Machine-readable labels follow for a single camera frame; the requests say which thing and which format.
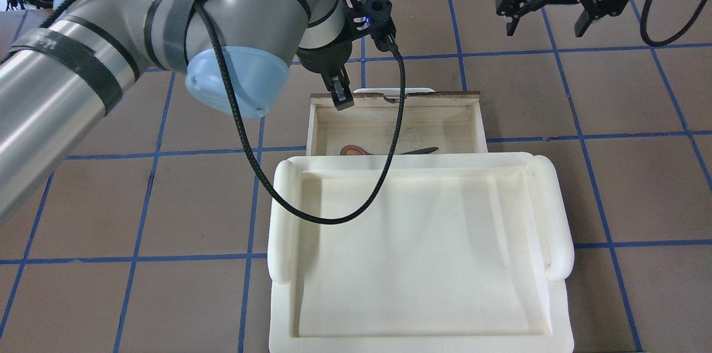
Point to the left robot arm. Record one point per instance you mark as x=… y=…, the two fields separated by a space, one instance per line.
x=61 y=78

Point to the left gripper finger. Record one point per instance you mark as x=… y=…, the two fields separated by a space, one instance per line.
x=338 y=86

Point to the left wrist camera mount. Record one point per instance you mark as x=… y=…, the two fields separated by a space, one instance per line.
x=372 y=18

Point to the grey orange scissors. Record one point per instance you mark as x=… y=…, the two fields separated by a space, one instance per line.
x=355 y=150

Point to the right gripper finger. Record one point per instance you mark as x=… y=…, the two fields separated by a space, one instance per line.
x=592 y=11
x=516 y=9

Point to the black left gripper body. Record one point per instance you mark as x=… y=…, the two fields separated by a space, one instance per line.
x=324 y=58

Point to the white plastic tray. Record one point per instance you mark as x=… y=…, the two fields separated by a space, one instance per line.
x=457 y=253

